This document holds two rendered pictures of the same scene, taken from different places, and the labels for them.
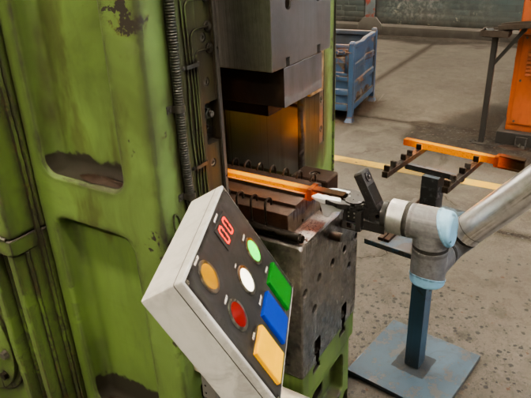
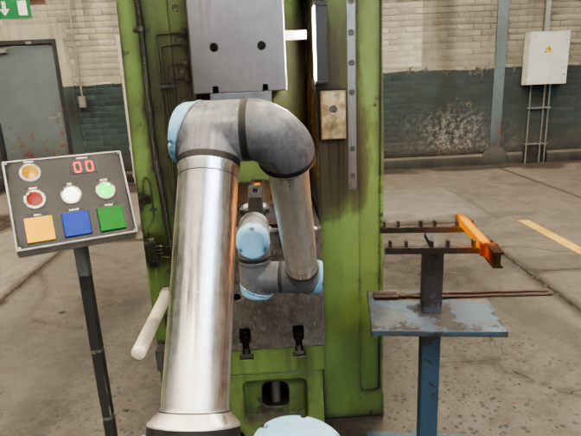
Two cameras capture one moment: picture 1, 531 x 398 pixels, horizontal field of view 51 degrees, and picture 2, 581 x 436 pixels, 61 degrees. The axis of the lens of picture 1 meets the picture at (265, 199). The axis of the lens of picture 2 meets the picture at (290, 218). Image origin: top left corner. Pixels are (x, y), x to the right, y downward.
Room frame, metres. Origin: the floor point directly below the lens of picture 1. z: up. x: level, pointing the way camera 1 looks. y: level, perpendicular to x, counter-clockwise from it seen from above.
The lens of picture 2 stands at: (0.56, -1.56, 1.39)
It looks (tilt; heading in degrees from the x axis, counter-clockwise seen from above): 15 degrees down; 56
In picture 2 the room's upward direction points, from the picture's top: 3 degrees counter-clockwise
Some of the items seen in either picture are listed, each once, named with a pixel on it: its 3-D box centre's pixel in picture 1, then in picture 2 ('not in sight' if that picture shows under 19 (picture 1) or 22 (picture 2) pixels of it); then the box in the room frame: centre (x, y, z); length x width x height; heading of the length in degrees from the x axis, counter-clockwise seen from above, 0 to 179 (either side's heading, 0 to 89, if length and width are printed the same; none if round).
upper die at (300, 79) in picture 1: (234, 70); (244, 104); (1.49, 0.07, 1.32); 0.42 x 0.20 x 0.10; 58
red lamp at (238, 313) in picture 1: (238, 314); (35, 199); (0.75, 0.05, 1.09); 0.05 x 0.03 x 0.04; 148
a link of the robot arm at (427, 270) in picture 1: (430, 261); (258, 275); (1.22, -0.42, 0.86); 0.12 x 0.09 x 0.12; 140
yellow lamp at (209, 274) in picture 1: (209, 276); (29, 172); (0.75, 0.10, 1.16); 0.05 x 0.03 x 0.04; 148
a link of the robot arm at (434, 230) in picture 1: (430, 225); (252, 237); (1.22, -0.41, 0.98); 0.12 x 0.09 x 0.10; 58
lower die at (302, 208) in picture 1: (241, 193); (251, 200); (1.49, 0.07, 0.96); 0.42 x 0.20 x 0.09; 58
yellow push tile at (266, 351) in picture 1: (267, 354); (40, 229); (0.74, 0.01, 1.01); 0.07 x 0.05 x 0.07; 173
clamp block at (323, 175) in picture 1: (314, 182); not in sight; (1.56, -0.15, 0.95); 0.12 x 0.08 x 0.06; 58
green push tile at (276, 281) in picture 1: (277, 287); (111, 218); (0.94, -0.02, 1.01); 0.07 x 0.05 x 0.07; 173
